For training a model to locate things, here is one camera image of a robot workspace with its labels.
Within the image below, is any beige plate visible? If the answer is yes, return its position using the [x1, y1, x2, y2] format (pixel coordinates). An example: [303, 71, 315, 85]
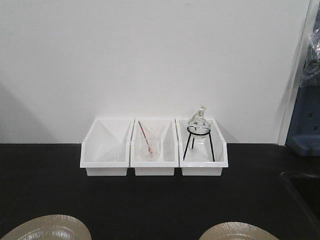
[2, 214, 92, 240]
[199, 221, 278, 240]

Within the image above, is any white bin middle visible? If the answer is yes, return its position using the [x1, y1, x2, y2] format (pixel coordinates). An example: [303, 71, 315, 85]
[130, 118, 179, 176]

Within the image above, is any white bin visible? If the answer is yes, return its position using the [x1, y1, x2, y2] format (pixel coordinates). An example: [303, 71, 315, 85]
[79, 118, 134, 177]
[130, 118, 179, 176]
[175, 118, 229, 176]

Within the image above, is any glass beaker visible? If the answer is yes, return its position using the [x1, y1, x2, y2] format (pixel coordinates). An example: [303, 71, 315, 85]
[140, 128, 160, 162]

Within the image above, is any red stirring rod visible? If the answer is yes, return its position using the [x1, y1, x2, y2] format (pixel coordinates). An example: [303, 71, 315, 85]
[138, 121, 153, 155]

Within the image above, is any black tripod stand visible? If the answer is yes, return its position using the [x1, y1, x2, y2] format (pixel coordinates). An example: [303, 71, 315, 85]
[182, 127, 216, 163]

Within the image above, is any glass round flask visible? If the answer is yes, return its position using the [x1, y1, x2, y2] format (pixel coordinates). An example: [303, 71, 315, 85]
[187, 106, 211, 139]

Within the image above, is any white bin right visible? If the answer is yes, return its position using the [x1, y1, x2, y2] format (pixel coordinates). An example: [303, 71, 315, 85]
[175, 118, 229, 176]

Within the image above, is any white bin left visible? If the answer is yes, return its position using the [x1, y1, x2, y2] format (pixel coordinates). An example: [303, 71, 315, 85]
[79, 118, 134, 177]

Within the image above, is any grey blue pegboard rack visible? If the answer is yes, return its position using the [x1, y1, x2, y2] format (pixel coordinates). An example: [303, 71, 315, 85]
[284, 0, 320, 157]

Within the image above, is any black bag on pegboard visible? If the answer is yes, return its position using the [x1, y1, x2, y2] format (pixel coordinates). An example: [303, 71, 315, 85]
[299, 15, 320, 88]

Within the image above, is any black sink basin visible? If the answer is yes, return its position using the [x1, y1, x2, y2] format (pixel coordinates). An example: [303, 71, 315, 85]
[280, 171, 320, 240]

